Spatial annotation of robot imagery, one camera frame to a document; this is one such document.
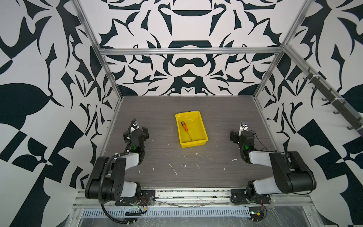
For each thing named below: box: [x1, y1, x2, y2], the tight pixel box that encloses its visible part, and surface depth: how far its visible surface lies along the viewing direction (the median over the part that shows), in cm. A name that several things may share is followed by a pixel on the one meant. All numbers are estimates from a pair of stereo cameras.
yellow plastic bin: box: [174, 110, 209, 149], surface depth 99 cm
